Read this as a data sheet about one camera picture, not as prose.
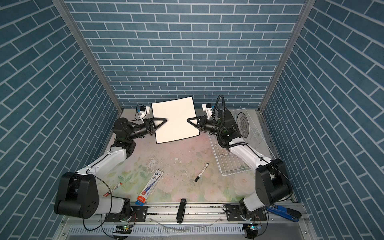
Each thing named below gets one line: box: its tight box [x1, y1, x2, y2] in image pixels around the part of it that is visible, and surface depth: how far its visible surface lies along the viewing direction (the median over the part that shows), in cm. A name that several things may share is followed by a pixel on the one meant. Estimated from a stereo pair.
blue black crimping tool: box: [266, 204, 302, 222], surface depth 74 cm
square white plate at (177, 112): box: [151, 96, 200, 144], surface depth 75 cm
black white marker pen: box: [194, 162, 209, 183], surface depth 88 cm
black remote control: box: [176, 198, 187, 224], surface depth 76 cm
